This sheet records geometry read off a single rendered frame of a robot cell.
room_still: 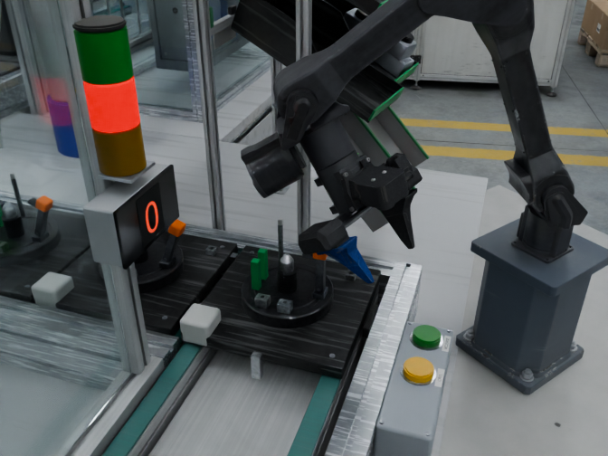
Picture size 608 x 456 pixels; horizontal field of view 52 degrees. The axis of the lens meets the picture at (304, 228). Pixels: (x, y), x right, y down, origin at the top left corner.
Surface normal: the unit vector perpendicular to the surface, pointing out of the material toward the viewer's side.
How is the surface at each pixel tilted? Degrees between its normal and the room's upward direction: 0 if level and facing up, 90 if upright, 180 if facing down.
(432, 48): 90
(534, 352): 90
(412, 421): 0
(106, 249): 90
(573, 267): 0
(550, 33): 90
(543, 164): 63
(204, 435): 0
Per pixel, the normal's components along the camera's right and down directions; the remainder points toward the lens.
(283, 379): 0.00, -0.85
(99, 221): -0.32, 0.49
